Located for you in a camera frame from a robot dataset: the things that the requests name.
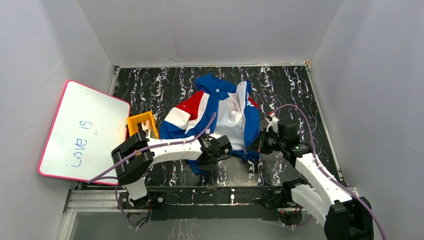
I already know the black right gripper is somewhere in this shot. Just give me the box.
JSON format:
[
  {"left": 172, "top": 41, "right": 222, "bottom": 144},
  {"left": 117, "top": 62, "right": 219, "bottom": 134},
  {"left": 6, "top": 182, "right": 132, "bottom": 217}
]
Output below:
[{"left": 246, "top": 128, "right": 286, "bottom": 155}]

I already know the blue red white jacket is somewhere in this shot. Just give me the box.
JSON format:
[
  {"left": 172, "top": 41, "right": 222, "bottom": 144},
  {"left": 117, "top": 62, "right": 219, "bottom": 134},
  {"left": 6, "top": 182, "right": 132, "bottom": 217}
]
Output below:
[{"left": 159, "top": 74, "right": 260, "bottom": 161}]

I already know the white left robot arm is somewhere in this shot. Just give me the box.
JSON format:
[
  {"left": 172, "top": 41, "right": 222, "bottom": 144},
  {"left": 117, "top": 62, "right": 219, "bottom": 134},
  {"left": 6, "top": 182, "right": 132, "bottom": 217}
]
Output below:
[{"left": 111, "top": 133, "right": 233, "bottom": 209}]

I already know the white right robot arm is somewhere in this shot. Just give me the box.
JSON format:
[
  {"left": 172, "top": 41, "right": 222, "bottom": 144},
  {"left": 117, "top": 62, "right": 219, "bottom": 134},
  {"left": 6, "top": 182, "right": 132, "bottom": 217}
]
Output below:
[{"left": 248, "top": 116, "right": 374, "bottom": 240}]

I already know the orange plastic box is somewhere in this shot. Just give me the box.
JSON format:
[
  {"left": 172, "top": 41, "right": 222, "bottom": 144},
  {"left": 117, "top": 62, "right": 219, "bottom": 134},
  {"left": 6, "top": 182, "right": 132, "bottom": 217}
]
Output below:
[{"left": 126, "top": 111, "right": 160, "bottom": 139}]

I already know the pink-framed whiteboard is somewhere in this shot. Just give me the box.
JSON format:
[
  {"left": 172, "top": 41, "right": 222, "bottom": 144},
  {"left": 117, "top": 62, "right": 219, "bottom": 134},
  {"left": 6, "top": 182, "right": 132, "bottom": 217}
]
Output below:
[{"left": 38, "top": 80, "right": 131, "bottom": 182}]

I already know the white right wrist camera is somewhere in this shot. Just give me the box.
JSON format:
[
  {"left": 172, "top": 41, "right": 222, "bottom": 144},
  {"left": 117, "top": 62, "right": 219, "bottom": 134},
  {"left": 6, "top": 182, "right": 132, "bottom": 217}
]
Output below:
[{"left": 265, "top": 111, "right": 279, "bottom": 132}]

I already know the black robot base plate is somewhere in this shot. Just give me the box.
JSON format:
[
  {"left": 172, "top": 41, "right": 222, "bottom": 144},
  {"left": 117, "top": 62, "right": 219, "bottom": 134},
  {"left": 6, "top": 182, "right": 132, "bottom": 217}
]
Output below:
[{"left": 119, "top": 185, "right": 316, "bottom": 229}]

